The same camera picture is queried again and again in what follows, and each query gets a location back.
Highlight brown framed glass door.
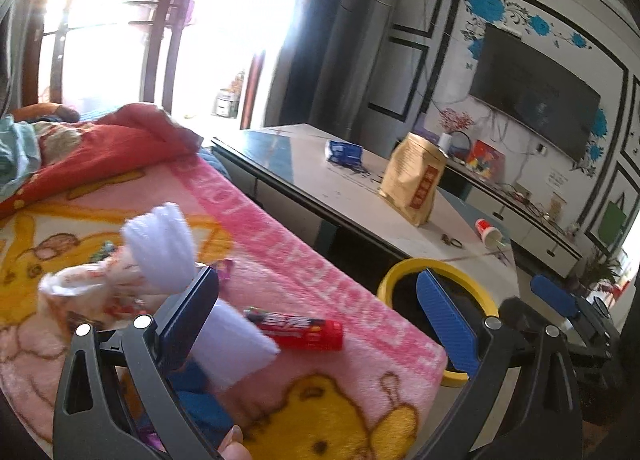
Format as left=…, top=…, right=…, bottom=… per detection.
left=20, top=0, right=258, bottom=134

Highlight left hand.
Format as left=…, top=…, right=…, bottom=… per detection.
left=218, top=425, right=252, bottom=460

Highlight white coffee table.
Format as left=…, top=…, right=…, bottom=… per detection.
left=212, top=124, right=518, bottom=303

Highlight light blue cloth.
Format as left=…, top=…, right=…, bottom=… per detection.
left=0, top=114, right=41, bottom=201

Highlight purple snack wrapper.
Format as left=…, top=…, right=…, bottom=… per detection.
left=210, top=258, right=234, bottom=287

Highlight blue tissue pack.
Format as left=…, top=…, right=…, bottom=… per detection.
left=324, top=140, right=363, bottom=167

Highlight dark blue sofa cushion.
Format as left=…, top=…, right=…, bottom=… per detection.
left=202, top=150, right=231, bottom=180

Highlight brown paper bag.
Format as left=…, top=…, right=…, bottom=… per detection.
left=378, top=133, right=448, bottom=227

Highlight white tv cabinet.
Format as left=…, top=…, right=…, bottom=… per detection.
left=440, top=161, right=582, bottom=279

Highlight red paper cup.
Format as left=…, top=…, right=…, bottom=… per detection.
left=475, top=218, right=503, bottom=249

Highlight grey standing air conditioner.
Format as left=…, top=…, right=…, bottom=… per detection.
left=310, top=0, right=398, bottom=140

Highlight white foam net bundle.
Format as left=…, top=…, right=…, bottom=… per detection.
left=120, top=202, right=196, bottom=294

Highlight red blanket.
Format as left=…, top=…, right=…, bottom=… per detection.
left=1, top=103, right=202, bottom=218

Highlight white plastic bag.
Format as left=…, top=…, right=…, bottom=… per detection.
left=38, top=245, right=166, bottom=334

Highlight blue plastic bag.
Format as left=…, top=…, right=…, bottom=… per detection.
left=167, top=359, right=234, bottom=448

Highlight black wall television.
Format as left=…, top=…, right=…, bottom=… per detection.
left=470, top=25, right=600, bottom=162

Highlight potted green plant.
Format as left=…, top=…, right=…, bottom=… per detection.
left=578, top=249, right=622, bottom=291

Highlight red snack tube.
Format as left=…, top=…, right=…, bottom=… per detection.
left=243, top=307, right=344, bottom=352

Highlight red framed picture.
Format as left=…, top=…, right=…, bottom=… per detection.
left=466, top=140, right=506, bottom=183

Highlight dark blue curtain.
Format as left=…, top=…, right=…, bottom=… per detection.
left=278, top=0, right=341, bottom=125

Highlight yellow rimmed trash bin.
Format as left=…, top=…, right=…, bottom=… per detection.
left=376, top=258, right=499, bottom=388

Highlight pink cartoon bear blanket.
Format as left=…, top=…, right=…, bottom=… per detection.
left=1, top=157, right=446, bottom=459

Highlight white vase red flowers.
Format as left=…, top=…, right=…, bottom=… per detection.
left=438, top=108, right=475, bottom=154

